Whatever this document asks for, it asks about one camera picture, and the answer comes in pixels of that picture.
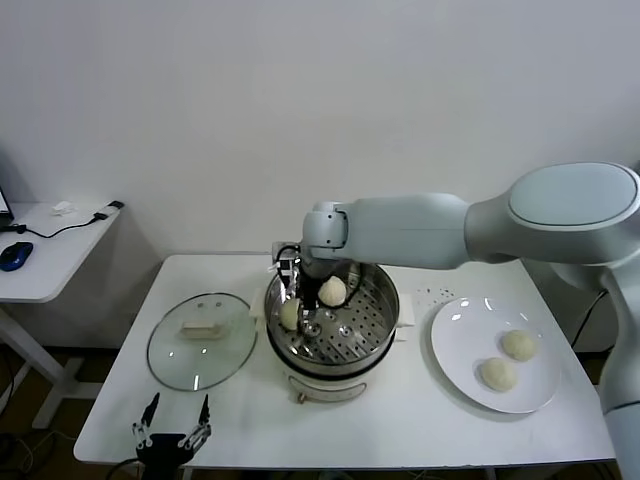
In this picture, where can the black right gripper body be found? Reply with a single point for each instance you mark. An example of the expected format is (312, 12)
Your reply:
(309, 282)

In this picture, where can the dark laptop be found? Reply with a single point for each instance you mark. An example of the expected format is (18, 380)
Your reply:
(4, 200)

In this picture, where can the round glass pot lid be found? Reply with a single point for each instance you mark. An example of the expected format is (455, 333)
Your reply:
(200, 327)

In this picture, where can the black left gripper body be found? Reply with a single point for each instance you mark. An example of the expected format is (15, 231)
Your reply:
(162, 450)

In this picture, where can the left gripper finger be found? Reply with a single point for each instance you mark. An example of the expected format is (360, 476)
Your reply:
(142, 430)
(202, 427)

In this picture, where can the white electric steamer pot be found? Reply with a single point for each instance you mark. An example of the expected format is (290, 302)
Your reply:
(325, 387)

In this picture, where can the white steamed baozi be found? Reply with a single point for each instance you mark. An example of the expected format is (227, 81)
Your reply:
(518, 345)
(332, 292)
(496, 374)
(289, 315)

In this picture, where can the perforated steel steamer basket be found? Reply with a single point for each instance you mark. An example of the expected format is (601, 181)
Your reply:
(365, 325)

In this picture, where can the white side desk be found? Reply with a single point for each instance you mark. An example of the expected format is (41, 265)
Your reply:
(50, 260)

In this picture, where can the large white plate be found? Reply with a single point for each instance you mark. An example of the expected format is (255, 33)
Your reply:
(450, 350)

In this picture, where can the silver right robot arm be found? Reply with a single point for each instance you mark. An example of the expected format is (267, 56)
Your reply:
(410, 230)

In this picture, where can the crumpled white tissue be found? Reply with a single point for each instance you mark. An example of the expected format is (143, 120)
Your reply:
(61, 208)

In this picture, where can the blue computer mouse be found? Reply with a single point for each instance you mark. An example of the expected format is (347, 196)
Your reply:
(15, 256)

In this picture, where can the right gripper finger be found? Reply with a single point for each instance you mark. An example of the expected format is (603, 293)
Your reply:
(290, 290)
(304, 320)

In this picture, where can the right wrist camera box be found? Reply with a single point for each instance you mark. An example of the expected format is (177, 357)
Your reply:
(280, 250)

